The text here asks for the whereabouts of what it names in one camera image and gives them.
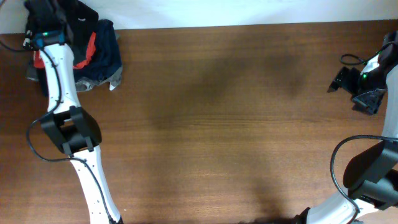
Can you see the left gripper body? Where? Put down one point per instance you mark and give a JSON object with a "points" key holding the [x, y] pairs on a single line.
{"points": [[30, 10]]}

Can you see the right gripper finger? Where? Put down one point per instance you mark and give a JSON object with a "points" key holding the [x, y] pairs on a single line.
{"points": [[340, 81], [368, 102]]}

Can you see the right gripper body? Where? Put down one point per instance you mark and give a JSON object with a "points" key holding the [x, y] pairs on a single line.
{"points": [[371, 81]]}

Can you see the black t-shirt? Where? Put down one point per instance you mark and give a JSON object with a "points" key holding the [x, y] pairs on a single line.
{"points": [[81, 21]]}

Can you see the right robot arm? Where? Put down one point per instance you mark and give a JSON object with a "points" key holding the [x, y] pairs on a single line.
{"points": [[370, 180]]}

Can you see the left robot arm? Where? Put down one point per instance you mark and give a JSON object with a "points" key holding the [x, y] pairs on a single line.
{"points": [[72, 130]]}

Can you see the red shirt in pile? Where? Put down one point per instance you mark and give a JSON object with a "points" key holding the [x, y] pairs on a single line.
{"points": [[82, 55]]}

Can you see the grey shirt under pile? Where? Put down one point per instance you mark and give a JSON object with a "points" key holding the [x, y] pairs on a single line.
{"points": [[113, 80]]}

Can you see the navy blue shirt in pile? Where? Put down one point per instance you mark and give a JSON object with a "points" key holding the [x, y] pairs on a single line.
{"points": [[102, 59]]}

